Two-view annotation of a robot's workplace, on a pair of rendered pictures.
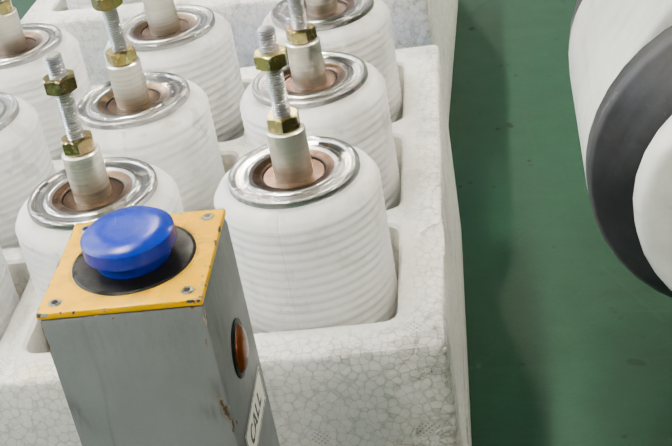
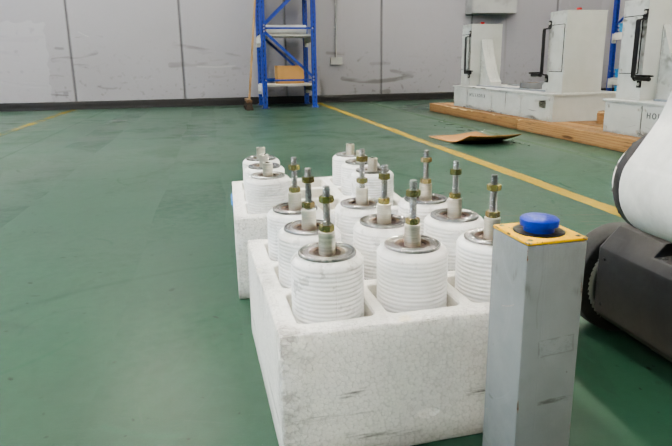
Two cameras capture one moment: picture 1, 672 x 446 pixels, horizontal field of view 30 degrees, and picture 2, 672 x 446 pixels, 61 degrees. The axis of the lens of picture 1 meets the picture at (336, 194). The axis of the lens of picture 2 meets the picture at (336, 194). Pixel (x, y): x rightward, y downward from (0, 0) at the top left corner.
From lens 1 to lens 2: 0.52 m
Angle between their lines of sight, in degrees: 27
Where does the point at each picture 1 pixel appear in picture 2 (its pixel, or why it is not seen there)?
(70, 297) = (533, 239)
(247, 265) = (484, 272)
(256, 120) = (443, 227)
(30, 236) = (400, 257)
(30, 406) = (402, 334)
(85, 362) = (539, 266)
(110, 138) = (388, 232)
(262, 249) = not seen: hidden behind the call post
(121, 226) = (537, 216)
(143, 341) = (562, 256)
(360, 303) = not seen: hidden behind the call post
